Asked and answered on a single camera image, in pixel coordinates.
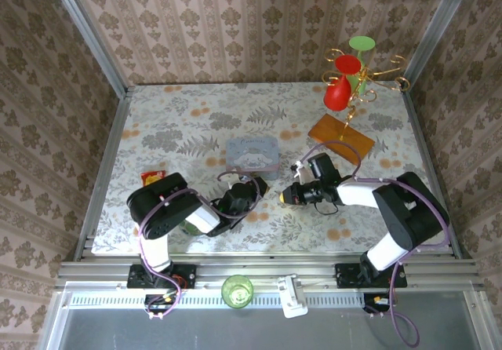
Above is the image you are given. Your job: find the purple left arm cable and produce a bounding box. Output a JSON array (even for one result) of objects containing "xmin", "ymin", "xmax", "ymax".
[{"xmin": 137, "ymin": 171, "xmax": 262, "ymax": 319}]

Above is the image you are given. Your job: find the aluminium frame rail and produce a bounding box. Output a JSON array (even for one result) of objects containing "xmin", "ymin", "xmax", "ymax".
[{"xmin": 54, "ymin": 254, "xmax": 486, "ymax": 290}]

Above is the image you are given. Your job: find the pastel cartoon dog tin box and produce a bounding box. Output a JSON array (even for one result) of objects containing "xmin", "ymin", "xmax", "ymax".
[{"xmin": 225, "ymin": 136, "xmax": 281, "ymax": 181}]

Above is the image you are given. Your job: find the brown wooden base board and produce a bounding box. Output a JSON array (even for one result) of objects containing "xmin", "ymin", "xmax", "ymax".
[{"xmin": 307, "ymin": 113, "xmax": 377, "ymax": 166}]

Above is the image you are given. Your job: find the floral patterned table cover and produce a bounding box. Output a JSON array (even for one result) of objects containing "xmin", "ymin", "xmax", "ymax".
[{"xmin": 90, "ymin": 82, "xmax": 452, "ymax": 255}]

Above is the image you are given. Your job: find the aluminium frame post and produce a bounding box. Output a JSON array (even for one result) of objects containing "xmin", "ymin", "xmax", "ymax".
[
  {"xmin": 402, "ymin": 0, "xmax": 478, "ymax": 92},
  {"xmin": 45, "ymin": 0, "xmax": 131, "ymax": 98}
]

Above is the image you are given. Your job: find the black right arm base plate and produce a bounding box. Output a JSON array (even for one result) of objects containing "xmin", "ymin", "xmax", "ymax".
[{"xmin": 335, "ymin": 262, "xmax": 408, "ymax": 290}]

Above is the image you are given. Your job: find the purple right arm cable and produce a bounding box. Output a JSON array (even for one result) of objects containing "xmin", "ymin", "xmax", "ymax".
[{"xmin": 304, "ymin": 140, "xmax": 451, "ymax": 348}]

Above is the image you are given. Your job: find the red snack packet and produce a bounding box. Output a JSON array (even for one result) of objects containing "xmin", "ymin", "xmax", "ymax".
[{"xmin": 140, "ymin": 170, "xmax": 168, "ymax": 187}]

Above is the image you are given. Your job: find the aluminium table side rail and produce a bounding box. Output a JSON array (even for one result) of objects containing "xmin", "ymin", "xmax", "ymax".
[
  {"xmin": 402, "ymin": 90, "xmax": 474, "ymax": 261},
  {"xmin": 73, "ymin": 86, "xmax": 136, "ymax": 263}
]

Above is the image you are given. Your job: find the green glass cup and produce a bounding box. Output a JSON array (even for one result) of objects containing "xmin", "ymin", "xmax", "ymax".
[{"xmin": 221, "ymin": 274, "xmax": 255, "ymax": 309}]

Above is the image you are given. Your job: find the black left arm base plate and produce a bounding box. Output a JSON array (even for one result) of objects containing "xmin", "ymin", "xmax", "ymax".
[{"xmin": 127, "ymin": 264, "xmax": 197, "ymax": 290}]

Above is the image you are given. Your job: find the green plastic goblet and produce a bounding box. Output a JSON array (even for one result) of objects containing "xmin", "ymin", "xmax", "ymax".
[{"xmin": 348, "ymin": 35, "xmax": 376, "ymax": 94}]

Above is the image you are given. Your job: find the red plastic goblet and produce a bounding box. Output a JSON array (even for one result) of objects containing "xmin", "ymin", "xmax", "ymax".
[{"xmin": 323, "ymin": 54, "xmax": 362, "ymax": 111}]

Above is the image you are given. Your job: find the grey metal tray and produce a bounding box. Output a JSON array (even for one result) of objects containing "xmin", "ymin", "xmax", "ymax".
[{"xmin": 38, "ymin": 281, "xmax": 495, "ymax": 350}]

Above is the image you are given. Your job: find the green leaf pattern plate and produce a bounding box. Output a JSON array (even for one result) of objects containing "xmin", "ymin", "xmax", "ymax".
[{"xmin": 179, "ymin": 219, "xmax": 202, "ymax": 236}]

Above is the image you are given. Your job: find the white plastic mount bracket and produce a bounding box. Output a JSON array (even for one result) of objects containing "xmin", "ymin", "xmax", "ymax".
[{"xmin": 276, "ymin": 274, "xmax": 309, "ymax": 319}]

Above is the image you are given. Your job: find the gold wire hanger stand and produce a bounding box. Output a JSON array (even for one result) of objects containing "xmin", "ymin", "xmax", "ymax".
[{"xmin": 321, "ymin": 48, "xmax": 411, "ymax": 143}]

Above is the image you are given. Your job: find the grey slotted cable duct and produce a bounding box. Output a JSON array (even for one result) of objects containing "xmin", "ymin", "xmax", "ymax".
[{"xmin": 64, "ymin": 290, "xmax": 368, "ymax": 308}]

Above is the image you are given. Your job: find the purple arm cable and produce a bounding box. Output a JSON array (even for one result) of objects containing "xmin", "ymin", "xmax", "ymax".
[
  {"xmin": 137, "ymin": 171, "xmax": 262, "ymax": 319},
  {"xmin": 304, "ymin": 140, "xmax": 451, "ymax": 348}
]

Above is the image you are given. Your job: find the black connector box with wires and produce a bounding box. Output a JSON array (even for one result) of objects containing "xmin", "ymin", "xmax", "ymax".
[
  {"xmin": 363, "ymin": 293, "xmax": 398, "ymax": 315},
  {"xmin": 144, "ymin": 293, "xmax": 182, "ymax": 315}
]

